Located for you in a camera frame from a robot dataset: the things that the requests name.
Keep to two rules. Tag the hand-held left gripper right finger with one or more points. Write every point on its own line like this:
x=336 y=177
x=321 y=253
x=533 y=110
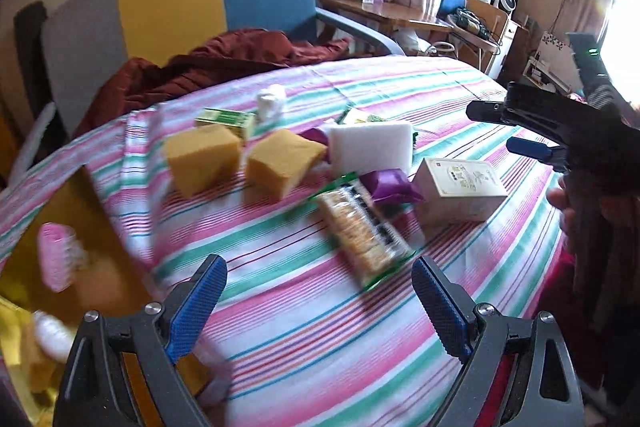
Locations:
x=442 y=307

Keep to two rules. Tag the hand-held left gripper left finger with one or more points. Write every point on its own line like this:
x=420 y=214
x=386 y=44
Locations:
x=197 y=302

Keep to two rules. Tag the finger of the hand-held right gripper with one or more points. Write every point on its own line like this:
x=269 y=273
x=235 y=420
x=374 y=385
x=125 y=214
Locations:
x=530 y=148
x=485 y=111

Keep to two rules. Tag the beige carton box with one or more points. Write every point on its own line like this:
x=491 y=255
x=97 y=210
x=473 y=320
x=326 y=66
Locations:
x=457 y=192

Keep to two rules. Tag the clear cracker packet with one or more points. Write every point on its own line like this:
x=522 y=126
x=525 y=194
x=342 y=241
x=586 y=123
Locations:
x=362 y=237

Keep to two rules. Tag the gold cardboard box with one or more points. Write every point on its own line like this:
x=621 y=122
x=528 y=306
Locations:
x=100 y=247

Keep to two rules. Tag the white sponge block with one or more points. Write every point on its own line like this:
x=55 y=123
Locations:
x=372 y=147

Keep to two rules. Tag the large purple snack packet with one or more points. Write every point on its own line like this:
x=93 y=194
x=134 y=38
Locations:
x=390 y=187

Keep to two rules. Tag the yellow sponge block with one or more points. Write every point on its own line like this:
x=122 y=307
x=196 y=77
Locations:
x=282 y=162
x=202 y=159

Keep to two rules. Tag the white tissue roll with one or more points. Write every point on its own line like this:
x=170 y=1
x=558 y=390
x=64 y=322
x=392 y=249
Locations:
x=271 y=102

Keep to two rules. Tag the person's right hand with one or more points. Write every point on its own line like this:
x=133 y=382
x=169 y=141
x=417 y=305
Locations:
x=562 y=212

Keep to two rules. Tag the wooden side cabinet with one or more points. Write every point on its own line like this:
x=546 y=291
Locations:
x=495 y=37

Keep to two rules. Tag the white leaf print bag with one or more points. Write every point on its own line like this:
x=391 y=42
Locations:
x=552 y=44

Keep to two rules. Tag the white round fan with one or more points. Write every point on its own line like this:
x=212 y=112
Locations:
x=507 y=0

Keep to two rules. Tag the striped bedsheet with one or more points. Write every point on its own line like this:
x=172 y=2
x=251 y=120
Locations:
x=310 y=347

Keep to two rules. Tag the green flat packet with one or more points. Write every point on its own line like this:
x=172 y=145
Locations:
x=356 y=114

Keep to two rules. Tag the wooden desk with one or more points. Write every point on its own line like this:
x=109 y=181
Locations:
x=395 y=14

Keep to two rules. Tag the pink brush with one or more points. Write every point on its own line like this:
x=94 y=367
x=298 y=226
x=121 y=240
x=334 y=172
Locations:
x=57 y=257

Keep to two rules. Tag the small purple snack packet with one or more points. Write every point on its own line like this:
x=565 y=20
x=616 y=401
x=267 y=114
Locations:
x=316 y=138

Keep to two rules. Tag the green and yellow box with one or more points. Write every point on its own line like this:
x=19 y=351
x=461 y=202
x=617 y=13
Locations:
x=225 y=119

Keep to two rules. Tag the white chair armrest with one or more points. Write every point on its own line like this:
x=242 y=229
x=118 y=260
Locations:
x=32 y=142

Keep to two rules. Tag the maroon blanket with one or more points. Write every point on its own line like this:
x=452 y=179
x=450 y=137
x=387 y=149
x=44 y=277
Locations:
x=210 y=62

